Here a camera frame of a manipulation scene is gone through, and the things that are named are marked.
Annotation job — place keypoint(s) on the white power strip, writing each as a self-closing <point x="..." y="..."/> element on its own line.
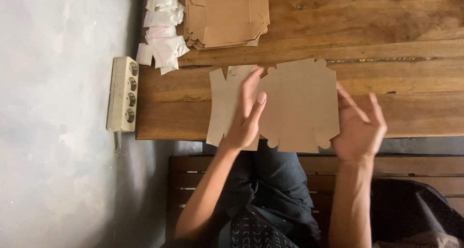
<point x="121" y="95"/>

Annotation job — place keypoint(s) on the brown cardboard box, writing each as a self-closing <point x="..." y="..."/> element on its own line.
<point x="301" y="106"/>

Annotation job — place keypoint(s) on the black fabric bag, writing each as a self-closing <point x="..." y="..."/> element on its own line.
<point x="409" y="211"/>

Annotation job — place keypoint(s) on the pile of white plastic packets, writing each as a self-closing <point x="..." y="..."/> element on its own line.
<point x="163" y="41"/>

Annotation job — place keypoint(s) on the stack of brown cardboard blanks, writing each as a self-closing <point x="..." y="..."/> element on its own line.
<point x="224" y="16"/>

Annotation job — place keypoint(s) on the person's right hand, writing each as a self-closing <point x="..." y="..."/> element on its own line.
<point x="359" y="137"/>

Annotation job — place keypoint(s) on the person's left hand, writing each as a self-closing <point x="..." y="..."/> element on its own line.
<point x="244" y="128"/>

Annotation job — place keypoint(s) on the person's right fingers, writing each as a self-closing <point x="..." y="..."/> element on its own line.
<point x="346" y="97"/>

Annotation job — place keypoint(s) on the dark grey trousers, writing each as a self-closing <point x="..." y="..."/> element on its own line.
<point x="279" y="182"/>

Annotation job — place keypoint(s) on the dark wooden slatted bench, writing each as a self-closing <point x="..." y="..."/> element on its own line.
<point x="409" y="168"/>

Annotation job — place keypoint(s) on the black patterned shirt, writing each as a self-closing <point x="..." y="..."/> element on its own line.
<point x="253" y="230"/>

